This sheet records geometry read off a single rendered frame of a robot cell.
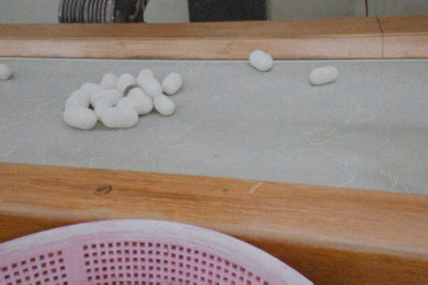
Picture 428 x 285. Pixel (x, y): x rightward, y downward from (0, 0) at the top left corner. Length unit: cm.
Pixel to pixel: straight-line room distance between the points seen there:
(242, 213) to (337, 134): 16
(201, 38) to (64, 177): 34
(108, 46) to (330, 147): 39
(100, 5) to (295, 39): 43
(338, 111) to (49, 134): 28
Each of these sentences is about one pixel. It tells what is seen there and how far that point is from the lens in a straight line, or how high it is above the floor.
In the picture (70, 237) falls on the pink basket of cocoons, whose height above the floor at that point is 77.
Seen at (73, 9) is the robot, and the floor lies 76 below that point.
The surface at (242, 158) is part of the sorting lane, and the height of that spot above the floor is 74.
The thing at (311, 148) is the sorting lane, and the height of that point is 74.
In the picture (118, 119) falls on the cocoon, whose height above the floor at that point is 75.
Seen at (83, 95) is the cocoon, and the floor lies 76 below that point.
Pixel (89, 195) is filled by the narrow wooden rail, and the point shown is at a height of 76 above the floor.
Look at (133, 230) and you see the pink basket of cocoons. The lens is 25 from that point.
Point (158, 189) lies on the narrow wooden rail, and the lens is 29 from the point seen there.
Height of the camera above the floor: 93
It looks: 27 degrees down
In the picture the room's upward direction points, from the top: 5 degrees counter-clockwise
